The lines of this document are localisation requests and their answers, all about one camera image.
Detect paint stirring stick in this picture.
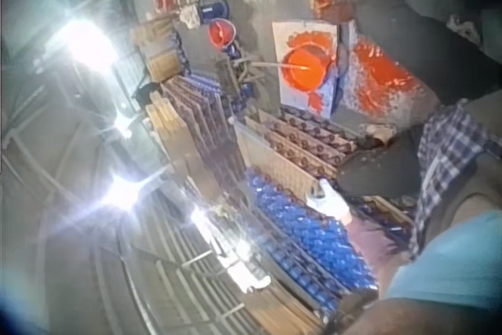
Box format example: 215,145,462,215
250,60,311,73

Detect metal grid platform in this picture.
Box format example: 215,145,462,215
88,193,275,335

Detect pile of wooden frames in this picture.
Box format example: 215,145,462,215
131,16,190,82

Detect rack of blue-tipped pieces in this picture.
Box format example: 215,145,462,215
242,167,380,315

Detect white paint-stained board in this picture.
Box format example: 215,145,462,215
271,19,341,119

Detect person's legs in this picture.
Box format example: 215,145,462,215
336,0,502,199

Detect small orange bucket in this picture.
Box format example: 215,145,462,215
207,19,238,52

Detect person's left hand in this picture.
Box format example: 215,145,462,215
307,177,354,226

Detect stack of upright wooden racks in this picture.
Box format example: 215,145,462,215
144,71,252,205

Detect rack of brown-tipped pieces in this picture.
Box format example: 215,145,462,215
245,106,358,195

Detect grey orange-stained board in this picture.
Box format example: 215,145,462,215
340,35,423,122

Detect orange paint bowl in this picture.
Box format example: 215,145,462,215
282,45,338,91

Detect orange paint container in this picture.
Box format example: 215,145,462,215
304,0,356,24

